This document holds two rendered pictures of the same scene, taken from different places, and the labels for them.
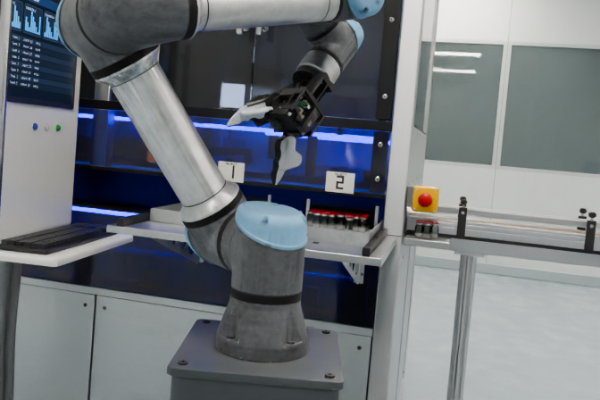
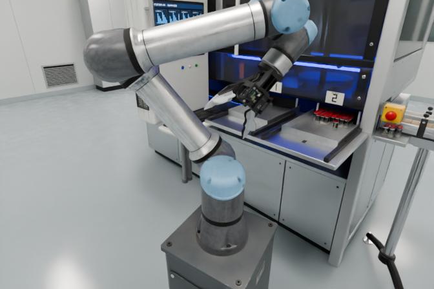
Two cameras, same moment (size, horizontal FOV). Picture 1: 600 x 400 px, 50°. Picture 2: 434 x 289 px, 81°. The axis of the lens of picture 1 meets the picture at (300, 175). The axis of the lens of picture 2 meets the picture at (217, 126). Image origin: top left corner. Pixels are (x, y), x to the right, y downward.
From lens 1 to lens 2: 64 cm
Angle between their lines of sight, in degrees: 36
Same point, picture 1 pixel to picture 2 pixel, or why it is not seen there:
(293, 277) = (228, 213)
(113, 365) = not seen: hidden behind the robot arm
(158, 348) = (244, 161)
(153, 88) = (151, 93)
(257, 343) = (207, 244)
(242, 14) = (177, 52)
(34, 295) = not seen: hidden behind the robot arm
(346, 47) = (298, 44)
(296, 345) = (231, 248)
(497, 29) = not seen: outside the picture
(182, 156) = (177, 129)
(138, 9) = (99, 64)
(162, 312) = (245, 147)
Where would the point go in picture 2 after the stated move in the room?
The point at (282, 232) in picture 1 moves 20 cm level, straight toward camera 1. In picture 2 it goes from (219, 190) to (165, 249)
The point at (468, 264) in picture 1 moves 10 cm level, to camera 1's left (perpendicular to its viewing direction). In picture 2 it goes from (423, 153) to (397, 148)
